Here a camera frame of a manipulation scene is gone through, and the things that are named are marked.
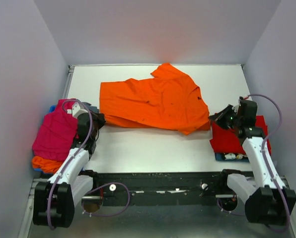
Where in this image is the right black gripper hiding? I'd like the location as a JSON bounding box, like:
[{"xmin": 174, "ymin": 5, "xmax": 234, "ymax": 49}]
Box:
[{"xmin": 209, "ymin": 104, "xmax": 242, "ymax": 130}]

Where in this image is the orange t shirt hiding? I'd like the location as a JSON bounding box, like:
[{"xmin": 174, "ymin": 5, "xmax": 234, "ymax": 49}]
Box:
[
  {"xmin": 99, "ymin": 63, "xmax": 210, "ymax": 135},
  {"xmin": 31, "ymin": 156, "xmax": 63, "ymax": 174}
]

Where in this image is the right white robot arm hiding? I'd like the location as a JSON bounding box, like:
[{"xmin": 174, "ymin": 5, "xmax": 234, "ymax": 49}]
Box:
[{"xmin": 209, "ymin": 96, "xmax": 296, "ymax": 229}]

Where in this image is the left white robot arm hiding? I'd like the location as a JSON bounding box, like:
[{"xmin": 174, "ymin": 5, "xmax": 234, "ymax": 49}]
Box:
[{"xmin": 33, "ymin": 112, "xmax": 106, "ymax": 228}]

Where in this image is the grey blue t shirt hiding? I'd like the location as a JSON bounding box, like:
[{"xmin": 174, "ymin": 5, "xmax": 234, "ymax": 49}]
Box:
[{"xmin": 83, "ymin": 102, "xmax": 100, "ymax": 114}]

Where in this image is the magenta t shirt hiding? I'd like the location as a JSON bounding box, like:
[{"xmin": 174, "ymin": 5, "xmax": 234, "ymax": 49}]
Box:
[{"xmin": 32, "ymin": 99, "xmax": 77, "ymax": 161}]

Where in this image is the folded red t shirt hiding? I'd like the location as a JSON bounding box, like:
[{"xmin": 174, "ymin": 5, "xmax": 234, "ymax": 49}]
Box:
[{"xmin": 210, "ymin": 116, "xmax": 272, "ymax": 155}]

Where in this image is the blue plastic bin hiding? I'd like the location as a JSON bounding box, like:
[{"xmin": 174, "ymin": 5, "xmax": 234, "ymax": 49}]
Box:
[{"xmin": 35, "ymin": 105, "xmax": 85, "ymax": 174}]

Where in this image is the folded blue t shirt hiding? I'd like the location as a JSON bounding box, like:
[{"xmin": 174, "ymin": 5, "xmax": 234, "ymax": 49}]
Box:
[{"xmin": 215, "ymin": 153, "xmax": 249, "ymax": 163}]

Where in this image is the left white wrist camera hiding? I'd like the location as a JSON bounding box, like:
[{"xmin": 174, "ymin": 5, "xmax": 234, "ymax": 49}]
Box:
[{"xmin": 67, "ymin": 103, "xmax": 88, "ymax": 119}]

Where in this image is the aluminium frame rail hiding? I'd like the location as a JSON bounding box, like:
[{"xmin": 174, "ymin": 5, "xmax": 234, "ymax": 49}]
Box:
[{"xmin": 28, "ymin": 173, "xmax": 294, "ymax": 199}]

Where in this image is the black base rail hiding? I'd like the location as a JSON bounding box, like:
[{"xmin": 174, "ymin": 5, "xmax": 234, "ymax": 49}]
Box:
[{"xmin": 81, "ymin": 170, "xmax": 240, "ymax": 210}]

